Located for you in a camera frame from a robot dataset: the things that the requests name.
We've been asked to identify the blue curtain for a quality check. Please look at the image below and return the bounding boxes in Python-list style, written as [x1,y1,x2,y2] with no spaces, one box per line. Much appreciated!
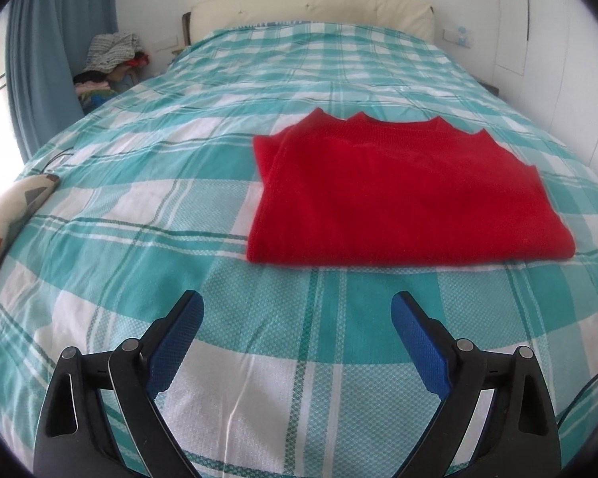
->
[5,0,119,163]

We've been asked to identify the red sweater with white dog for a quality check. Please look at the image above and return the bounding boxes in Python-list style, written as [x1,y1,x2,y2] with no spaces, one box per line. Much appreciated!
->
[246,108,576,266]

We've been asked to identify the cream patterned pillow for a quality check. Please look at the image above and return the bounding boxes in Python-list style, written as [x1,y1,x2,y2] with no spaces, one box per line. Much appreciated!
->
[0,174,61,300]

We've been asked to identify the white wardrobe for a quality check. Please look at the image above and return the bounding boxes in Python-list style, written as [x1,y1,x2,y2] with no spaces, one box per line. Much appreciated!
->
[493,0,598,160]

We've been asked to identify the white wall socket blue plug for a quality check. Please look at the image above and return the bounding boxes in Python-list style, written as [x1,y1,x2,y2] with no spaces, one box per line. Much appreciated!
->
[443,25,474,47]

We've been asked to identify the black cable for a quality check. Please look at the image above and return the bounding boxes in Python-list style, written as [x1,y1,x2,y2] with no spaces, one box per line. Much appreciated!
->
[555,371,598,426]
[42,147,75,175]

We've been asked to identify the bed with teal plaid sheet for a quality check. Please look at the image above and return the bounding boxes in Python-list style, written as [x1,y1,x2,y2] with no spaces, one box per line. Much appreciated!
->
[0,20,598,478]

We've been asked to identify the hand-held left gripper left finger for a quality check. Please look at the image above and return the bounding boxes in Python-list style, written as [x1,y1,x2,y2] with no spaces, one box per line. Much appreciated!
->
[32,290,205,478]

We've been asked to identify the pile of clothes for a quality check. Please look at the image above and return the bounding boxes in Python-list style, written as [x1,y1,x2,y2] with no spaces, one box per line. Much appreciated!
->
[72,32,150,110]

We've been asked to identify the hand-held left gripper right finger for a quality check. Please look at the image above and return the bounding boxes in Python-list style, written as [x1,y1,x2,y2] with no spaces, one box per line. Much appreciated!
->
[391,291,561,478]

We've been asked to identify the cream padded headboard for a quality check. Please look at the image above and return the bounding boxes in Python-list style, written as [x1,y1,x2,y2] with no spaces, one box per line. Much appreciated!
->
[182,0,435,45]

